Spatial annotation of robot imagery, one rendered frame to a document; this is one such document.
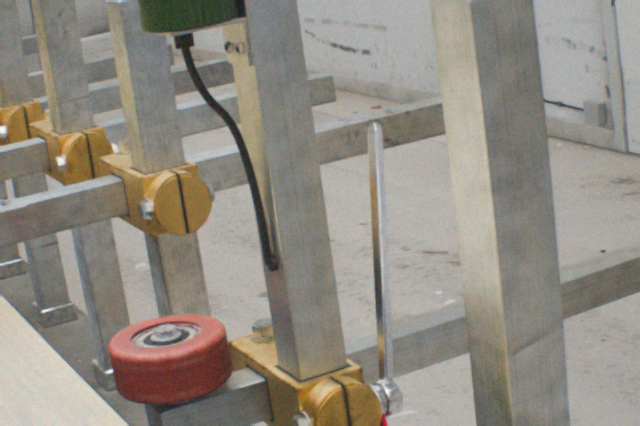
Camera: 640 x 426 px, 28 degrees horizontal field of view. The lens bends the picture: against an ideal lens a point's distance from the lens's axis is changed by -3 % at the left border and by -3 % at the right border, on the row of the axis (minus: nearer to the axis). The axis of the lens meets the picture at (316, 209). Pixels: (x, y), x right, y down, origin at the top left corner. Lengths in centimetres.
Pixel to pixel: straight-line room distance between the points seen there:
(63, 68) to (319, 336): 52
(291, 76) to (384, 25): 539
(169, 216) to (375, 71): 534
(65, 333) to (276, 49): 81
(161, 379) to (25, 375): 9
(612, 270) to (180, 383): 37
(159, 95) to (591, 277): 37
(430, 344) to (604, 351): 217
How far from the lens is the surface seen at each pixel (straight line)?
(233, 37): 83
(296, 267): 85
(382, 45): 626
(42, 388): 85
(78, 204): 110
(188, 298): 110
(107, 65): 188
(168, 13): 79
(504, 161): 61
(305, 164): 84
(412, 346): 96
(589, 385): 295
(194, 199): 105
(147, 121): 106
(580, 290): 103
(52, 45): 129
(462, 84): 61
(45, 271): 159
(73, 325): 159
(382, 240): 89
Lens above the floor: 120
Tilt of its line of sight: 15 degrees down
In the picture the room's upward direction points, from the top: 8 degrees counter-clockwise
